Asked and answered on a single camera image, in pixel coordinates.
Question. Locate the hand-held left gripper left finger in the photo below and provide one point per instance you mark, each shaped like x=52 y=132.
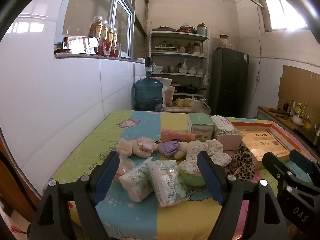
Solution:
x=107 y=177

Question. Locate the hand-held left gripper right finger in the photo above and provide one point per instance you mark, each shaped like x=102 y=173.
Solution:
x=211 y=182

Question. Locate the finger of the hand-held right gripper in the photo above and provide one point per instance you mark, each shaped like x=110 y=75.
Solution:
x=275 y=165
x=300 y=156

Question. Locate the pink plush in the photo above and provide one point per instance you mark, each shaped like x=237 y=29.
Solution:
x=123 y=170

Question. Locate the shallow cardboard tray box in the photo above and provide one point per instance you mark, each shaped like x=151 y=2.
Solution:
x=262 y=140

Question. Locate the green print tissue pack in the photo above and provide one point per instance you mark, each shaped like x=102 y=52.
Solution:
x=136 y=182

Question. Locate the leopard print scrunchie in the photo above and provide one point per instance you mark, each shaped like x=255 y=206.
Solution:
x=242 y=165

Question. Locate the beige teddy bear pink dress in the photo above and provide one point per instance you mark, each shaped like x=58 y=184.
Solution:
x=127 y=147

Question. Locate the teal print tissue pack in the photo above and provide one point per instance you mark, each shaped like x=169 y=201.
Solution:
x=167 y=182

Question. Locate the plush bear purple dress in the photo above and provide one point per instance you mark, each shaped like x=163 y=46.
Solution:
x=170 y=147

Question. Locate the pink soft packet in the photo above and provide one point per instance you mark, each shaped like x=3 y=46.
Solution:
x=175 y=136

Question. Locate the white bowl with rim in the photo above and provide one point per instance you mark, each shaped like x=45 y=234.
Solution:
x=298 y=120

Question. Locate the kitchen counter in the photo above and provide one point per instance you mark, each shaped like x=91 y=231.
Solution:
x=272 y=120

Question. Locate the floral tissue pack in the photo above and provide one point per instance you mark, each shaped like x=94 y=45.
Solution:
x=227 y=140

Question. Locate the cluster of condiment bottles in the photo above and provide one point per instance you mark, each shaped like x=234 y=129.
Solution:
x=298 y=108

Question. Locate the striped cartoon bed sheet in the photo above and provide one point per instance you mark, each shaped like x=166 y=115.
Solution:
x=172 y=217

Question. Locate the green tissue box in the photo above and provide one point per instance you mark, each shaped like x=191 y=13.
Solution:
x=200 y=126

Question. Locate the cardboard sheet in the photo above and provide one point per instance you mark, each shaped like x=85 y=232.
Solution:
x=300 y=85

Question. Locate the clear plastic bag of food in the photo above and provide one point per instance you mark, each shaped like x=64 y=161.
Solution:
x=200 y=106

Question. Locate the flat long box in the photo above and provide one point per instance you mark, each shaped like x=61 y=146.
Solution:
x=177 y=109

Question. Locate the brown wooden board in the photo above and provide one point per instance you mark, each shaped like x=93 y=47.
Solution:
x=15 y=185

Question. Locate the dark refrigerator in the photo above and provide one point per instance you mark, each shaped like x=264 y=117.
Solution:
x=227 y=85

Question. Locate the blue water jug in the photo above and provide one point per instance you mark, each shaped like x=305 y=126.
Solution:
x=147 y=92

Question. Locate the black frying pan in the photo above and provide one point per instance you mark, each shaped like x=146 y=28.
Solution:
x=191 y=89

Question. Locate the pink plastic container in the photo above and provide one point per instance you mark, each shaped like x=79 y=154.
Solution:
x=169 y=96

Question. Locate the red cooking pot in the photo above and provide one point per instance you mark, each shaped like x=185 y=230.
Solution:
x=177 y=87

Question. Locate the white sack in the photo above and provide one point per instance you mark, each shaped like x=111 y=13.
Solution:
x=165 y=81

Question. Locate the white ceramic bowl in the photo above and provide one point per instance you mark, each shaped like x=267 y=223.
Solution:
x=158 y=68

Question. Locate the clear drinking glass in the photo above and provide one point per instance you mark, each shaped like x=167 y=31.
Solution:
x=120 y=52

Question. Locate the glass jar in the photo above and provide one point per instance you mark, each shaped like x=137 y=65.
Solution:
x=223 y=43

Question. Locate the smartphone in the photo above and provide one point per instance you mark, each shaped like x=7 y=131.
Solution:
x=80 y=45

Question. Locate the high window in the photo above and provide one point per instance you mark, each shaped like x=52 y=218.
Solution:
x=282 y=10

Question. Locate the metal shelf rack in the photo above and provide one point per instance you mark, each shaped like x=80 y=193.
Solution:
x=180 y=36

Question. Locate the teal enamel canister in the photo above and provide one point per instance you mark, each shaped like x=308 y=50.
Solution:
x=202 y=30

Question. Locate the stacked red pans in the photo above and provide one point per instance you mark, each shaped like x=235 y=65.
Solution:
x=186 y=29

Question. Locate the flat red lidded pan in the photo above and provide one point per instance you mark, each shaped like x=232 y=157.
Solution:
x=166 y=29

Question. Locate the sliding window frame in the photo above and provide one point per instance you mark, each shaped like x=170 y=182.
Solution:
x=131 y=35

